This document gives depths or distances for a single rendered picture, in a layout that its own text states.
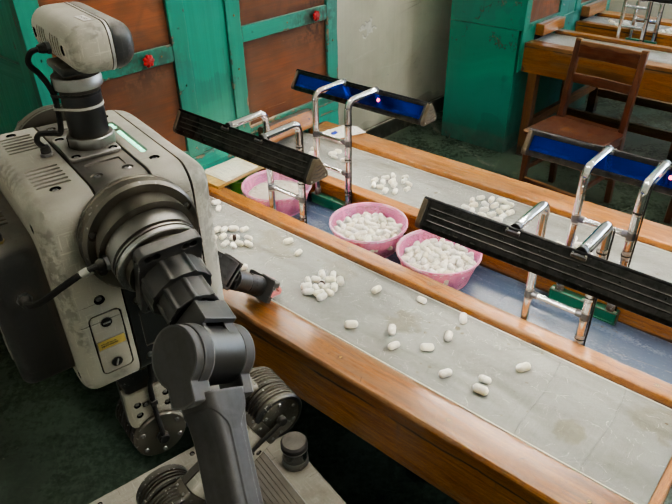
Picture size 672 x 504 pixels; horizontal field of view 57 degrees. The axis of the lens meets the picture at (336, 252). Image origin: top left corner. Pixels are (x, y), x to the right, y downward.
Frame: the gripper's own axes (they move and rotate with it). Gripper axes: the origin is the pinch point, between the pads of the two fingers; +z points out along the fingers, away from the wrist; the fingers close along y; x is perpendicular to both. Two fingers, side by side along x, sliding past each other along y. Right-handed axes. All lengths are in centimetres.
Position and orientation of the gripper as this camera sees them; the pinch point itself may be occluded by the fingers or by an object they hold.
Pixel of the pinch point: (278, 291)
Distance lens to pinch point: 179.1
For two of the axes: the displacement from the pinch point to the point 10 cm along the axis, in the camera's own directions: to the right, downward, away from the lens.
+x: -4.0, 9.2, 0.2
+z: 5.4, 2.1, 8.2
